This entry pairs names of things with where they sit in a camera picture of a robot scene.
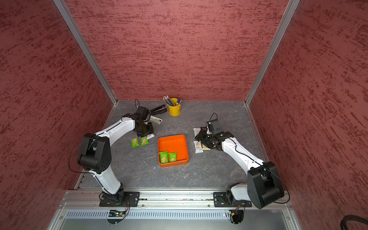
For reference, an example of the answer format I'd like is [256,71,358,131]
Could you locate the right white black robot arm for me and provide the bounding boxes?
[195,127,285,209]

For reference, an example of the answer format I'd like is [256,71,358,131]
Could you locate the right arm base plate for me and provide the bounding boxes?
[213,192,252,208]

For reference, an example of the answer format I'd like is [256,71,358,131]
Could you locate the hidden green cookie packet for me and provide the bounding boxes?
[131,138,140,149]

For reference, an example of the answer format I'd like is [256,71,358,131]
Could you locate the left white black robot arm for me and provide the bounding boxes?
[77,113,153,203]

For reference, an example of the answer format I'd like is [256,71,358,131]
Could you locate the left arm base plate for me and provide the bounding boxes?
[99,192,140,208]

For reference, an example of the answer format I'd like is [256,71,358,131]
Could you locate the black stapler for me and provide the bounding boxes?
[150,104,167,116]

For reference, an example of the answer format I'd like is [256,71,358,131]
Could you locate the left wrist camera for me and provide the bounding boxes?
[135,106,151,122]

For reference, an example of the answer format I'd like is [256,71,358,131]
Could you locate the yellow cookie packet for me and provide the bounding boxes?
[202,144,210,150]

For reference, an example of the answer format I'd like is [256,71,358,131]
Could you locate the white pink cookie packet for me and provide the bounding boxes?
[193,128,201,137]

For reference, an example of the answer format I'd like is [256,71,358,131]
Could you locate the aluminium front rail frame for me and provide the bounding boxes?
[49,188,301,230]

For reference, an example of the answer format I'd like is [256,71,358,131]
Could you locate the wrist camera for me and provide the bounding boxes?
[207,119,223,135]
[135,106,151,122]

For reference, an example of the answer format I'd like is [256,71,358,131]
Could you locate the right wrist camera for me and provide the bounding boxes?
[207,119,223,135]

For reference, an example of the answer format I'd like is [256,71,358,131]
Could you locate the white cookie packet front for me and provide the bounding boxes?
[193,141,203,153]

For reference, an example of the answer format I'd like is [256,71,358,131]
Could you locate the orange plastic storage tray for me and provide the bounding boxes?
[158,134,189,168]

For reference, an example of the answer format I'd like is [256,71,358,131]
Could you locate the black cable coil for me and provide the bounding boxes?
[340,214,368,230]

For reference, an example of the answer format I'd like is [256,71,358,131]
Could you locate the yellow pen cup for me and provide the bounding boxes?
[167,98,181,117]

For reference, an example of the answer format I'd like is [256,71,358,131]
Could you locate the pens in cup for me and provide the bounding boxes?
[163,95,181,106]

